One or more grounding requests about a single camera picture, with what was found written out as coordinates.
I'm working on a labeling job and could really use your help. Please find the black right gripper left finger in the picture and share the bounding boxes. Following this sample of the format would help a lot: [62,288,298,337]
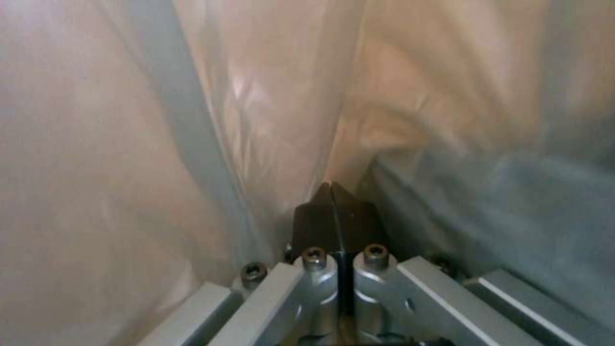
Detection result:
[139,183,343,346]

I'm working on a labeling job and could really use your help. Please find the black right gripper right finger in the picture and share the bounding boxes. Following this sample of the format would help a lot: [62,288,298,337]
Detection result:
[330,183,615,346]

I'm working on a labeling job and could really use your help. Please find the translucent white garbage bag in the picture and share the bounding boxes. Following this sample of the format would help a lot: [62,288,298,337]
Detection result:
[0,0,615,346]

